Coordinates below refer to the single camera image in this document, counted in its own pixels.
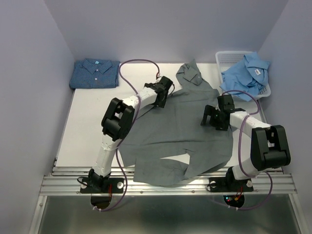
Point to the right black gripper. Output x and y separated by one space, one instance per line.
208 110

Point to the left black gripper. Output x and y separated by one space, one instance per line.
161 103

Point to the grey long sleeve shirt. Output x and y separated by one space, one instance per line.
168 145

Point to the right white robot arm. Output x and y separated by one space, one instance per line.
269 145

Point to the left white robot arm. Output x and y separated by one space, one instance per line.
116 125

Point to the light blue shirt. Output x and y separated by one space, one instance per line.
247 77

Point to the folded blue checkered shirt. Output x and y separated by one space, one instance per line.
95 74

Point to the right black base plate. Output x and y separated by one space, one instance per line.
224 185

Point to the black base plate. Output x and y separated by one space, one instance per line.
111 186
224 185

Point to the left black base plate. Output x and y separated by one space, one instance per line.
111 186

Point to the aluminium mounting rail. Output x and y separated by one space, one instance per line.
79 150

